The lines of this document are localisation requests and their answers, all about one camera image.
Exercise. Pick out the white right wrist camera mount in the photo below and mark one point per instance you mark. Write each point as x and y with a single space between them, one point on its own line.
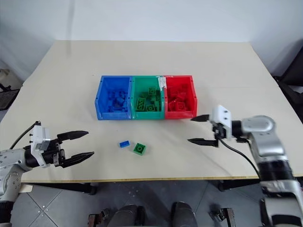
223 118

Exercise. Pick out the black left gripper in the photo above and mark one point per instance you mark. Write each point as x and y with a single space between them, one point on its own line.
54 152

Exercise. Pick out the green plastic bin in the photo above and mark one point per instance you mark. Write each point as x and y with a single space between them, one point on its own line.
134 113

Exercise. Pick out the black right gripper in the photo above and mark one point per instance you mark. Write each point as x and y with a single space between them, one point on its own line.
219 131

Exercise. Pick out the dark rounded shape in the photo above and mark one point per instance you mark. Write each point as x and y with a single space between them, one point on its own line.
129 216
184 215

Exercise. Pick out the square green building block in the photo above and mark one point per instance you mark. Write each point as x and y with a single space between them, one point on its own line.
139 149

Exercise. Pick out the red plastic bin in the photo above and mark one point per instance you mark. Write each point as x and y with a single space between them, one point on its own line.
169 114

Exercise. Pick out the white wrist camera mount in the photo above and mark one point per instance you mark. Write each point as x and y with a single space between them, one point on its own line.
223 118
39 139

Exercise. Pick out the blue plastic bin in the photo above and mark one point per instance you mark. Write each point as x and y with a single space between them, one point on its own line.
101 111

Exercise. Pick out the white label strip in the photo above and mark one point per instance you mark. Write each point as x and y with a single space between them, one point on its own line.
162 82

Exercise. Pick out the small blue building block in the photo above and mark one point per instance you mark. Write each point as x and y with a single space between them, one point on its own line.
124 144

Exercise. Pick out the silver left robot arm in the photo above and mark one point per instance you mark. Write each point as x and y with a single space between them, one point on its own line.
10 160

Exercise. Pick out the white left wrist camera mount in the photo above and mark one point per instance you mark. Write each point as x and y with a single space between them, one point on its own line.
39 139

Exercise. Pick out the red building block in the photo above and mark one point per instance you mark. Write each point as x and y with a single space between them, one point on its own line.
172 106
181 106

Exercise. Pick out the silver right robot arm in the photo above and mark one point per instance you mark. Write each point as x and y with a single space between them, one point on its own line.
270 142

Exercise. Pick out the black table leg bar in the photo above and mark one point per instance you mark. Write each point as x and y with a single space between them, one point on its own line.
236 184
66 187

